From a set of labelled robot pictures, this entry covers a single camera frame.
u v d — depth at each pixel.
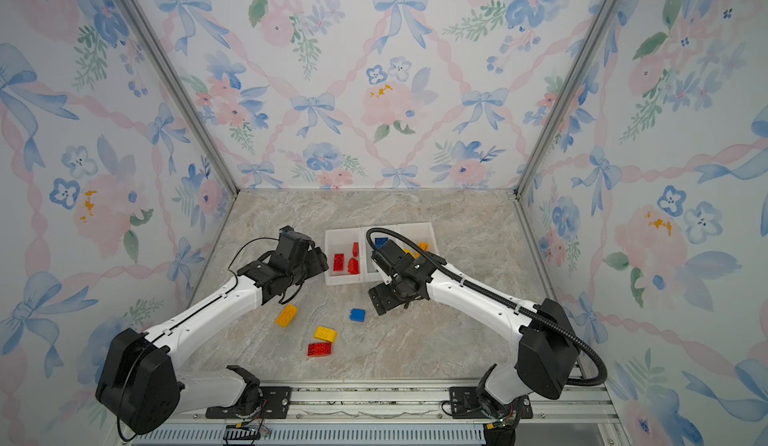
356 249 1.00
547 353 0.41
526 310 0.44
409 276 0.56
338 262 0.99
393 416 0.73
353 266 0.95
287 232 0.76
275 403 0.75
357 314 0.90
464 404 0.73
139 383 0.40
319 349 0.81
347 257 1.00
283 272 0.63
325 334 0.84
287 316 0.87
